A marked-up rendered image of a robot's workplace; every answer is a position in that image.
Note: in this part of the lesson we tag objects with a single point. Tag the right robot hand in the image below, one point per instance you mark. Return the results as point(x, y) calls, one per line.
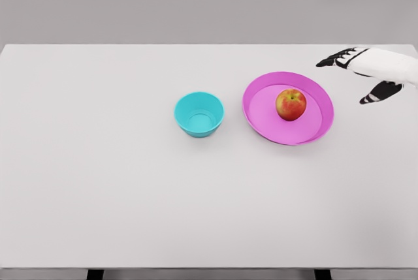
point(379, 63)

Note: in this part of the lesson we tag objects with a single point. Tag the red yellow apple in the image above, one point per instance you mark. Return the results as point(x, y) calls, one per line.
point(290, 104)

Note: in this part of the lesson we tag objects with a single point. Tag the pink plate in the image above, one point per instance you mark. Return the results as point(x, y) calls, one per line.
point(261, 110)

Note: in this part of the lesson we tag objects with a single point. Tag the blue bowl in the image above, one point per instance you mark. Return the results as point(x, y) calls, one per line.
point(199, 118)

